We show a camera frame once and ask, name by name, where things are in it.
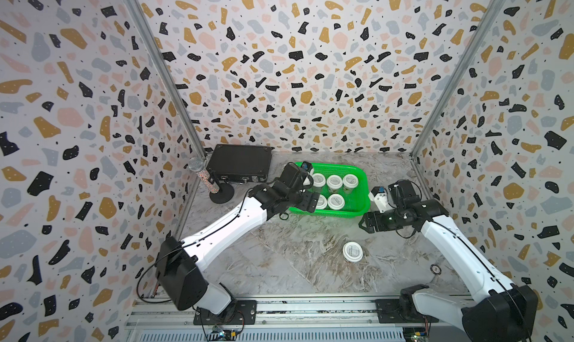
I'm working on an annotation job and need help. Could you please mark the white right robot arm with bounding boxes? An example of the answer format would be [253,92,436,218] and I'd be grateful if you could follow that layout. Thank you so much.
[359,199,538,341]

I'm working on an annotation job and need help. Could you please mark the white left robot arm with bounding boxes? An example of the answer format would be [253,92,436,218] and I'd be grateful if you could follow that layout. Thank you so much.
[155,184,319,314]

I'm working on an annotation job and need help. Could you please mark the green plastic basket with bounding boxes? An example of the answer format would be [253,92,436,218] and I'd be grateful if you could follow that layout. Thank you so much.
[288,163,371,219]

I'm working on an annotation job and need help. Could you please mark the black ribbed hard case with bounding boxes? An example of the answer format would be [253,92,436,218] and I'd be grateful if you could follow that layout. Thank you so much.
[206,144,273,183]

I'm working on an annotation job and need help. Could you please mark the black microphone stand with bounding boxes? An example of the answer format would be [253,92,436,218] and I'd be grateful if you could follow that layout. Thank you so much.
[209,174,235,204]

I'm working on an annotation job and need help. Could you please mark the rhinestone silver microphone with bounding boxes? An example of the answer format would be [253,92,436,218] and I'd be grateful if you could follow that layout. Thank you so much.
[188,157,220,194]

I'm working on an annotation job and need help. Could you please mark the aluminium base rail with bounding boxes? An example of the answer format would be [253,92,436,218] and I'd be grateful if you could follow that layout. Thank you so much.
[126,294,469,341]

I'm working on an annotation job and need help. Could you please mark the aluminium corner post left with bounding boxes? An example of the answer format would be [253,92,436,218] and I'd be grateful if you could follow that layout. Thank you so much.
[123,0,206,158]

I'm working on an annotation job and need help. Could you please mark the aluminium corner post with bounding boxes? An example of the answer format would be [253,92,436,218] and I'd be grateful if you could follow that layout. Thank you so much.
[410,0,506,160]
[123,0,206,158]

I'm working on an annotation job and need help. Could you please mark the aluminium corner post right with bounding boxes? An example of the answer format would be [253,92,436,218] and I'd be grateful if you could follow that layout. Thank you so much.
[410,0,506,160]

